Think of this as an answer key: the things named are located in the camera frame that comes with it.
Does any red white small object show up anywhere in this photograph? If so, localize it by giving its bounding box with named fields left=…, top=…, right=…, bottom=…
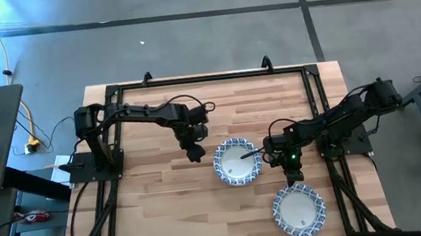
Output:
left=22, top=208, right=52, bottom=226

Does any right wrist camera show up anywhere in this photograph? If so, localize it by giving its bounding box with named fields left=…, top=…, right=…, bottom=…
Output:
left=282, top=148, right=305, bottom=169

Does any blue patterned paper bowl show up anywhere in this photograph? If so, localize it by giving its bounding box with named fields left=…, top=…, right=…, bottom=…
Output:
left=210, top=134, right=266, bottom=190
left=269, top=178, right=330, bottom=236

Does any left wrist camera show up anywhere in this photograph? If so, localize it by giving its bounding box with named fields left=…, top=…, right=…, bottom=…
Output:
left=185, top=122, right=210, bottom=142

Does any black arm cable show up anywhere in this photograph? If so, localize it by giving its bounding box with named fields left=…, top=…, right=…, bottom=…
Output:
left=265, top=117, right=293, bottom=140
left=160, top=91, right=218, bottom=118

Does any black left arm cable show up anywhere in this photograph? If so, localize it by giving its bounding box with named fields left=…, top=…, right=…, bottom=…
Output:
left=160, top=91, right=218, bottom=118

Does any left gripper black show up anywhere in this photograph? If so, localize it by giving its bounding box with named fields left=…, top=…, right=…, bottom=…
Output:
left=173, top=121, right=213, bottom=165

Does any black floor cable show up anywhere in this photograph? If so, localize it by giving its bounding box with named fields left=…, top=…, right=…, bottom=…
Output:
left=14, top=103, right=80, bottom=155

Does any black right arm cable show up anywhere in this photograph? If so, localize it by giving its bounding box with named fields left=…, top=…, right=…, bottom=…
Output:
left=265, top=117, right=293, bottom=140

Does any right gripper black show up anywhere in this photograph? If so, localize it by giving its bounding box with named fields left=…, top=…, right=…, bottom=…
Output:
left=261, top=130, right=307, bottom=191

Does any yellow floor cable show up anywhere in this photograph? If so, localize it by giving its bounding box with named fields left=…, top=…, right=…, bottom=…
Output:
left=0, top=0, right=39, bottom=147

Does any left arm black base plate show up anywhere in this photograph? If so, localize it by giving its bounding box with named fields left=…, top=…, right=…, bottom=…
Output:
left=66, top=147, right=127, bottom=185

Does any black aluminium table frame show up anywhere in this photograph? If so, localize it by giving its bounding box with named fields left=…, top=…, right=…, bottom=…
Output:
left=42, top=54, right=397, bottom=236

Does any black frame clamp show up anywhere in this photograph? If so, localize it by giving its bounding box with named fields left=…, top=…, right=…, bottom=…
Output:
left=140, top=70, right=155, bottom=86
left=259, top=54, right=275, bottom=73

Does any yellow power plug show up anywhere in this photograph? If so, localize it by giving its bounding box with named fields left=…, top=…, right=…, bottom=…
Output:
left=24, top=137, right=43, bottom=152

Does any white paper sheet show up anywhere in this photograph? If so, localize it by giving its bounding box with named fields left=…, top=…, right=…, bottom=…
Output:
left=47, top=152, right=80, bottom=189

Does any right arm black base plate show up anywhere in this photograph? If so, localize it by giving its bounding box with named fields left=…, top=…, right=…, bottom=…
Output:
left=313, top=122, right=374, bottom=161

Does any black desk leg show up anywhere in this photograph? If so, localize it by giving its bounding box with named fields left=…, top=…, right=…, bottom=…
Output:
left=0, top=159, right=73, bottom=209

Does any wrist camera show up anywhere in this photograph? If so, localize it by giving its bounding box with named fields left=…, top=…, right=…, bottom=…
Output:
left=282, top=148, right=305, bottom=169
left=185, top=122, right=210, bottom=142

